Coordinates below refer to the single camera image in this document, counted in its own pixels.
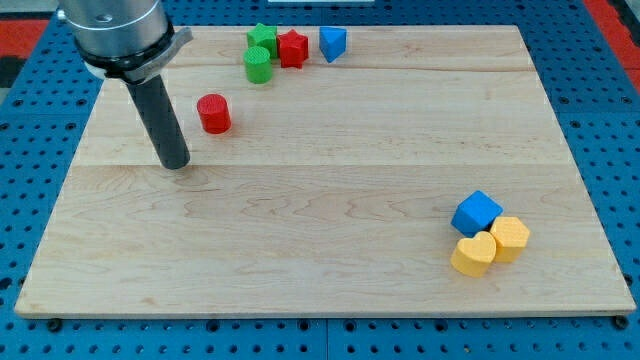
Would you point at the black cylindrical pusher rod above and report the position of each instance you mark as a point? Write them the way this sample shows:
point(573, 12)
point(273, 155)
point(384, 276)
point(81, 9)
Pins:
point(155, 109)

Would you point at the red cylinder block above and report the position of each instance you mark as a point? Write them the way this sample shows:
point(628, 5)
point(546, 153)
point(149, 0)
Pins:
point(214, 113)

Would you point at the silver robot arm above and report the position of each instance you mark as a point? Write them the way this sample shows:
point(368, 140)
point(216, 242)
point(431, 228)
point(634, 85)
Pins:
point(132, 41)

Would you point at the green cylinder block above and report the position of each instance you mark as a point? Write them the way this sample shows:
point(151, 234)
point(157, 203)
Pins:
point(257, 62)

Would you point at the green star block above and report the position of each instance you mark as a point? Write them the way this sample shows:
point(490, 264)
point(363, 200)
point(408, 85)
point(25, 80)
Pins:
point(264, 36)

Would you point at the red star block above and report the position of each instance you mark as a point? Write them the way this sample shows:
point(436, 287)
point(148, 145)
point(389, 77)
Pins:
point(293, 49)

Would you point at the blue triangle block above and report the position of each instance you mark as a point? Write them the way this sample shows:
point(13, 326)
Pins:
point(332, 42)

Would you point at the wooden board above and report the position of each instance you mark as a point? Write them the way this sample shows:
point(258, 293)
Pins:
point(332, 193)

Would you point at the blue cube block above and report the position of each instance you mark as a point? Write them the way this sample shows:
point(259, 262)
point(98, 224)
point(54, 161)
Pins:
point(475, 213)

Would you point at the yellow heart block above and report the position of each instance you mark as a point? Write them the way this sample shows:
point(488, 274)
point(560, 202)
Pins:
point(473, 256)

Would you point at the yellow hexagon block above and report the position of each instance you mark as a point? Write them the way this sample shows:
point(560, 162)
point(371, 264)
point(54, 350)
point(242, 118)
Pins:
point(511, 236)

